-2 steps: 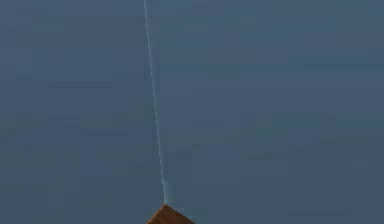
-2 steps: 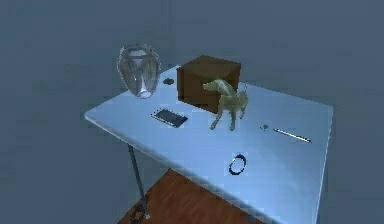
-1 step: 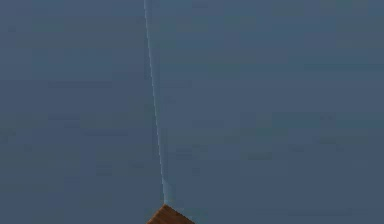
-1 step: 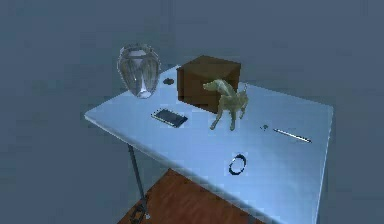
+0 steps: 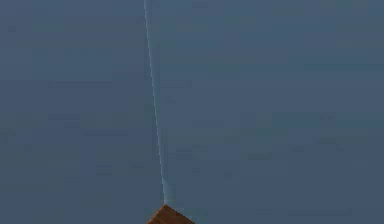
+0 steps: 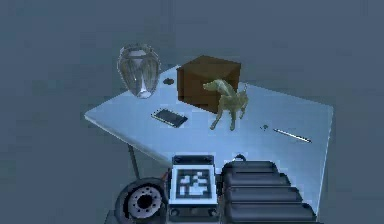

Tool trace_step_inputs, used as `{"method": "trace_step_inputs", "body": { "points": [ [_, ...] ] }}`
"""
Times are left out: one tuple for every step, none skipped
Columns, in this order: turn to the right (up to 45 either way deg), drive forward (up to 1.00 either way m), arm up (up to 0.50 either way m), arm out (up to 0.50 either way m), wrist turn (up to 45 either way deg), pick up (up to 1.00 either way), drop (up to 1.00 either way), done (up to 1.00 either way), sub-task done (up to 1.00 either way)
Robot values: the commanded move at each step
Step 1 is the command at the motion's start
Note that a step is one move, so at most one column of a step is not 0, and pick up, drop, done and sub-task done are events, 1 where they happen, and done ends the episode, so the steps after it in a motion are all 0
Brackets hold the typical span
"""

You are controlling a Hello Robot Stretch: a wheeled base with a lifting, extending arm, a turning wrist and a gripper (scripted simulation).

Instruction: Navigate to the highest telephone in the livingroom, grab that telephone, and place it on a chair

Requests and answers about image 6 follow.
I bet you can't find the brown cardboard box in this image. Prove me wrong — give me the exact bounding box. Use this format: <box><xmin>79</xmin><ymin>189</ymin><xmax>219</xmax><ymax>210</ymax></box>
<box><xmin>176</xmin><ymin>55</ymin><xmax>242</xmax><ymax>115</ymax></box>

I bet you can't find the pale blue table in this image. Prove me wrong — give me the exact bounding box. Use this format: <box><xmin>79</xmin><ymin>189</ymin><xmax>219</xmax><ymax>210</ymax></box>
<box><xmin>83</xmin><ymin>65</ymin><xmax>335</xmax><ymax>218</ymax></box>

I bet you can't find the silver pen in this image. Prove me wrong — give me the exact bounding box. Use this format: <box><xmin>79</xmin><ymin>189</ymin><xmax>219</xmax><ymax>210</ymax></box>
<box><xmin>272</xmin><ymin>128</ymin><xmax>313</xmax><ymax>144</ymax></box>

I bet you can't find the black flat telephone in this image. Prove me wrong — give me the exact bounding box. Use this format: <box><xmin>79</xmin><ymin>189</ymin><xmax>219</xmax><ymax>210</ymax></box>
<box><xmin>150</xmin><ymin>107</ymin><xmax>189</xmax><ymax>129</ymax></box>

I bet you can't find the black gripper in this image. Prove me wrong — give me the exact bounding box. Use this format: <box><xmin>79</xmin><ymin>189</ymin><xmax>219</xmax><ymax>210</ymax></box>
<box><xmin>114</xmin><ymin>177</ymin><xmax>169</xmax><ymax>224</ymax></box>

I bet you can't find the clear glass vase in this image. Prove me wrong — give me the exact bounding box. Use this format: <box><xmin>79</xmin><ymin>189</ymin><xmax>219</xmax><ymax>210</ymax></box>
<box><xmin>116</xmin><ymin>43</ymin><xmax>162</xmax><ymax>100</ymax></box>

